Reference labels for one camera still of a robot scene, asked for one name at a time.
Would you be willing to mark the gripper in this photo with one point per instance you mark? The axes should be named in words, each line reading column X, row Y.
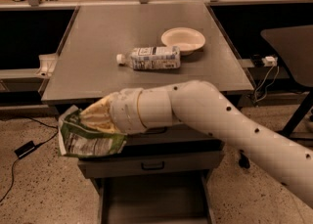
column 125, row 111

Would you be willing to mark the green jalapeno chip bag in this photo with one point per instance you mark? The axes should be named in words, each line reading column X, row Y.
column 78, row 140

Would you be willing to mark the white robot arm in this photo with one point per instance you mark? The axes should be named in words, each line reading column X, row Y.
column 200, row 105

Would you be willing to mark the grey middle drawer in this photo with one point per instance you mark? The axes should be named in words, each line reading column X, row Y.
column 129, row 166

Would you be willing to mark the grey drawer cabinet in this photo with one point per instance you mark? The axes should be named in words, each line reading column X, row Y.
column 87, row 68

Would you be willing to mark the grey bottom drawer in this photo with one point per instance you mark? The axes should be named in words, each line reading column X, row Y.
column 166, row 198

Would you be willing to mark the black power adapter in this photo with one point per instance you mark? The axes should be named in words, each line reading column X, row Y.
column 25, row 149

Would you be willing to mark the plastic water bottle with label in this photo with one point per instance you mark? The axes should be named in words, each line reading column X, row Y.
column 151, row 58

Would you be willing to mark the white paper bowl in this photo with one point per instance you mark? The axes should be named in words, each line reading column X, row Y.
column 188, row 40

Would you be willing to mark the white power strip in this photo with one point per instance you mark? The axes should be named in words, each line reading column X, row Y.
column 268, row 61

